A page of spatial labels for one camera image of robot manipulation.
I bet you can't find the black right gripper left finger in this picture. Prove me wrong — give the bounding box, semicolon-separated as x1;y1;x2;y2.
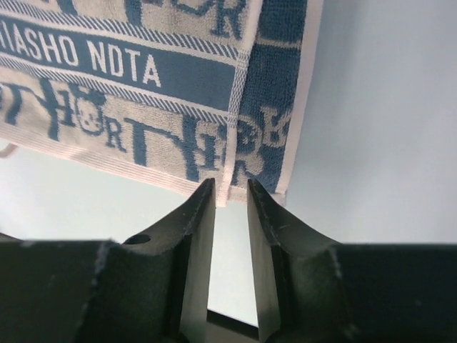
1;179;216;342

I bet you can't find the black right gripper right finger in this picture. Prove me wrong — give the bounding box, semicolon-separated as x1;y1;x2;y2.
247;180;456;342

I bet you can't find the blue white patterned towel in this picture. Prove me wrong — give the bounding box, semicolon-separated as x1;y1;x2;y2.
1;1;323;207

